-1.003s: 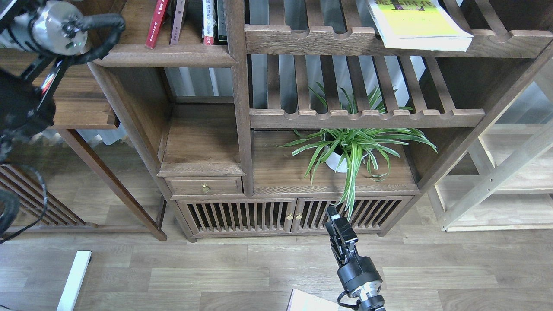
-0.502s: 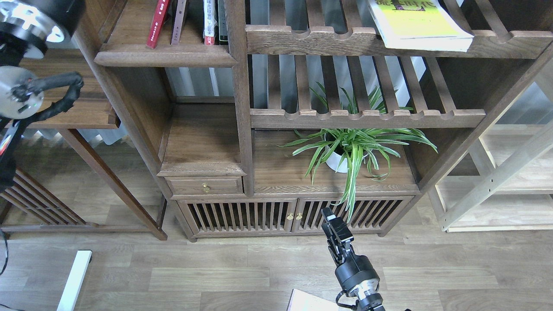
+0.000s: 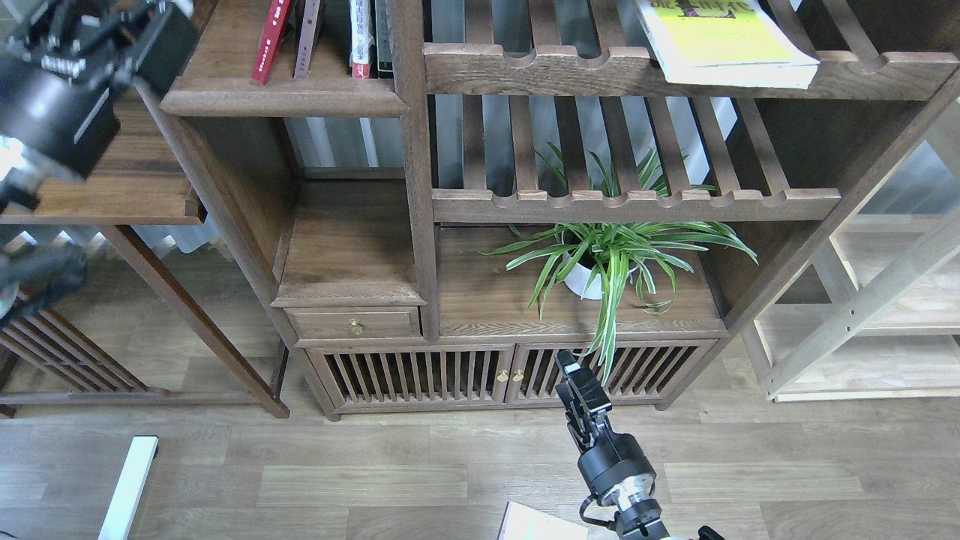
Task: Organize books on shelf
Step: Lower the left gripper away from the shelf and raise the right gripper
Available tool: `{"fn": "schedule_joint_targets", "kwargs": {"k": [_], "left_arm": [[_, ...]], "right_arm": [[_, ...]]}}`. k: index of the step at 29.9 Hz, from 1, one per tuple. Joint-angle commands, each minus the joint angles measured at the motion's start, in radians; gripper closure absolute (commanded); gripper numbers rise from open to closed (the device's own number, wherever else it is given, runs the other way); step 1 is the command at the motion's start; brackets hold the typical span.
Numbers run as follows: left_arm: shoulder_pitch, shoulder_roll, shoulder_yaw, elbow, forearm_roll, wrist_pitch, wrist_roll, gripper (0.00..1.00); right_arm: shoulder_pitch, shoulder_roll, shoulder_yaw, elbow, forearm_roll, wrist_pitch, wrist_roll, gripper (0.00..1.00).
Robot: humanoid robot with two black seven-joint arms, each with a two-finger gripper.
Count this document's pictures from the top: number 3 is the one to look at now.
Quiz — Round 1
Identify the yellow green book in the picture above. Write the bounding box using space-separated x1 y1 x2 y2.
636 1 819 89

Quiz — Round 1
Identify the white purple book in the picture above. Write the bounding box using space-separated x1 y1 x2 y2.
497 500 589 539

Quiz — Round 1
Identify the dark upright book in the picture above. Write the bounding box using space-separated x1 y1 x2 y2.
373 0 394 79

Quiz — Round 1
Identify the white robot base bar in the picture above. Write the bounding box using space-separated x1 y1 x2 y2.
98 435 159 539

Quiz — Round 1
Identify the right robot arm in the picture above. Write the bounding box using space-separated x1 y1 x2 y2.
555 349 671 539

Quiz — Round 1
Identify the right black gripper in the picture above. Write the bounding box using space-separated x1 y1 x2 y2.
554 349 657 507

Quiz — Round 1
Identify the red white upright book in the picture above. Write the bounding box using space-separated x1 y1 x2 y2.
349 0 374 80

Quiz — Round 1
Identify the green spider plant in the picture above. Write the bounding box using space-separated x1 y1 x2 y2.
484 142 759 387

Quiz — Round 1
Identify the white plant pot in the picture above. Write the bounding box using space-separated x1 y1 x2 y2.
561 253 638 300

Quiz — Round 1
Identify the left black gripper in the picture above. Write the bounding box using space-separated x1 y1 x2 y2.
1 1 199 182

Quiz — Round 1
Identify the dark wooden bookshelf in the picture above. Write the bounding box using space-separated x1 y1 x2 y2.
94 0 960 421

